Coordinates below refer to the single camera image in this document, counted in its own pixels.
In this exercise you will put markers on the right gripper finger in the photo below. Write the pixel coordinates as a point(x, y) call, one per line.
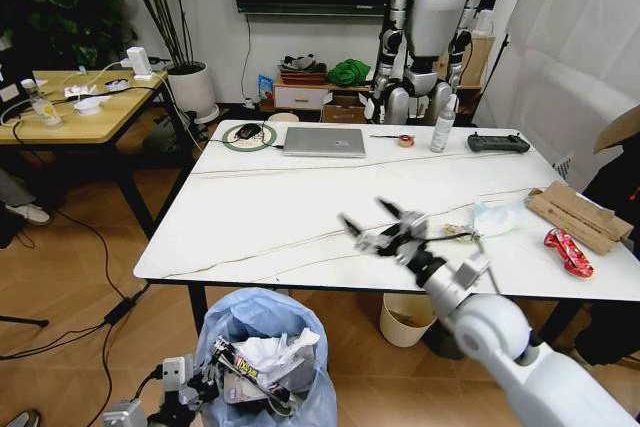
point(361, 237)
point(395, 210)

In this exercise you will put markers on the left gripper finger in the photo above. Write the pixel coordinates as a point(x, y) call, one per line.
point(225, 357)
point(205, 377)

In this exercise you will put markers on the trash bin with blue bag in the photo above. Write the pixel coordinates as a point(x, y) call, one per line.
point(300, 407)

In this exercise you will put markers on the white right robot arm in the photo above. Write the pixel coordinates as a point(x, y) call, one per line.
point(525, 377)

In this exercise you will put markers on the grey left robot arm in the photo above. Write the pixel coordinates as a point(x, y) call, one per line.
point(125, 414)

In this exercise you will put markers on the beige waste bin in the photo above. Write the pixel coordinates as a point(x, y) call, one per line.
point(402, 322)

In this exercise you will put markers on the black snack wrapper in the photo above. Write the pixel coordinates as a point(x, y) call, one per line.
point(250, 372)

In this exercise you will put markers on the small yellowish wrapper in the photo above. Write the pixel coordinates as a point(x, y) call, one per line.
point(457, 232)

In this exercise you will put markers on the crumpled white paper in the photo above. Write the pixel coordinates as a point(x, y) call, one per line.
point(280, 352)

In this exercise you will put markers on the black table leg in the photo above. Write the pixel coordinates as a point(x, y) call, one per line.
point(198, 307)
point(562, 322)

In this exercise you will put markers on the tape roll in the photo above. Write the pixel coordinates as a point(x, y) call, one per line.
point(407, 141)

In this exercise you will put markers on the black red pen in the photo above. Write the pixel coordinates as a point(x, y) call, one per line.
point(384, 136)

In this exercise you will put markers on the white crumpled tissue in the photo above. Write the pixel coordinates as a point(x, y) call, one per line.
point(497, 217)

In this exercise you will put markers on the white spray bottle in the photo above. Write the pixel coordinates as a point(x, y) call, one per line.
point(443, 129)

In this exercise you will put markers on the silver laptop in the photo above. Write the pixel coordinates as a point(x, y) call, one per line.
point(325, 142)

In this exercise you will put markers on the black power adapter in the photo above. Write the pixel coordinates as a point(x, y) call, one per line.
point(119, 311)

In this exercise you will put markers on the open cardboard box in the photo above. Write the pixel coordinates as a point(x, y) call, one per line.
point(345, 109)

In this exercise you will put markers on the black remote controller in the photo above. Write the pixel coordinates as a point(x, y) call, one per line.
point(497, 143)

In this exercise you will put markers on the round green mouse pad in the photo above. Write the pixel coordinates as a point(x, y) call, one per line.
point(267, 139)

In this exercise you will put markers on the green cloth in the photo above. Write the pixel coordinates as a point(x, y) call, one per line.
point(349, 73)

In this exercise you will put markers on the red crumpled wrapper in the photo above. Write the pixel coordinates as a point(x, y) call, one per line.
point(570, 252)

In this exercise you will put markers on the low wood white cabinet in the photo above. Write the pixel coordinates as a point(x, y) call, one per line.
point(300, 96)

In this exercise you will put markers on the black computer mouse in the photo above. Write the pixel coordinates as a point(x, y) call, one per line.
point(248, 131)

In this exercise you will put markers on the flat brown cardboard piece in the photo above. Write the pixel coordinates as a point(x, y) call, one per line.
point(575, 214)

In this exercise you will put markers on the red tray with items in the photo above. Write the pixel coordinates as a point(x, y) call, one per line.
point(302, 69)

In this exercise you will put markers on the tall cardboard box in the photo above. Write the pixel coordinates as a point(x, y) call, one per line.
point(477, 59)

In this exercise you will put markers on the blue snack bag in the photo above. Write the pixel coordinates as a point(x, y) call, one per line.
point(265, 88)

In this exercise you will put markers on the silver humanoid robot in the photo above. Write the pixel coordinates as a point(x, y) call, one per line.
point(435, 22)

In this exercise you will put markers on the person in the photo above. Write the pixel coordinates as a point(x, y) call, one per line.
point(617, 187)

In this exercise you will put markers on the white plant pot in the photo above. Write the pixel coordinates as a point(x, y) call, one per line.
point(192, 92)

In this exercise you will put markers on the brown cardboard box flap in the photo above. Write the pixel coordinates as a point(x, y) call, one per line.
point(620, 129)

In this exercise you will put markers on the person's shoe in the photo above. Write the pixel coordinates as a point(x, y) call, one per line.
point(29, 213)

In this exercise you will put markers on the white upright device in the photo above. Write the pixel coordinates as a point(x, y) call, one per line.
point(138, 63)

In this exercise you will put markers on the white shallow dish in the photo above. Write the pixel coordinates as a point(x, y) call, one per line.
point(91, 104)

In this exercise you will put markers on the tall thin-stemmed plant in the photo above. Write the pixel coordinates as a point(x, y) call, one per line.
point(167, 7)

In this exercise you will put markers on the clear water bottle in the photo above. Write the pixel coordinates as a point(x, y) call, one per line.
point(44, 107)

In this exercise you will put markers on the dark leafy plant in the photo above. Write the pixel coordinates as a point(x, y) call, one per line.
point(60, 2)

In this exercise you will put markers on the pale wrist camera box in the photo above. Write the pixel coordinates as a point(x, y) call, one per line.
point(174, 373)

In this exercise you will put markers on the wooden table black frame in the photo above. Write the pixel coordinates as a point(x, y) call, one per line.
point(100, 117)

